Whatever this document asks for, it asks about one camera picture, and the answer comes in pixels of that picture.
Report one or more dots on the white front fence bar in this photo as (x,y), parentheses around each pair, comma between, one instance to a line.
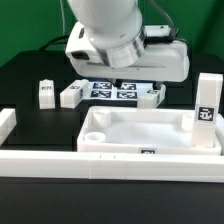
(116,166)

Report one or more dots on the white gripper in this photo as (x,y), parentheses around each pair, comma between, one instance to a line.
(163,60)

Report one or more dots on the white right fence block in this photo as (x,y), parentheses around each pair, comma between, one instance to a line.
(220,131)

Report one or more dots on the white desk top tray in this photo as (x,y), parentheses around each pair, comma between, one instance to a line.
(133,130)

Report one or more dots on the white fence block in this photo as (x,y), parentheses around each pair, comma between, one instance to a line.
(7,123)
(220,131)

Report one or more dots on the fiducial marker sheet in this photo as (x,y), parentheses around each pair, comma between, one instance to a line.
(102,90)

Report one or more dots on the white left fence block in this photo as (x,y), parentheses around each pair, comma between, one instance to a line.
(7,123)

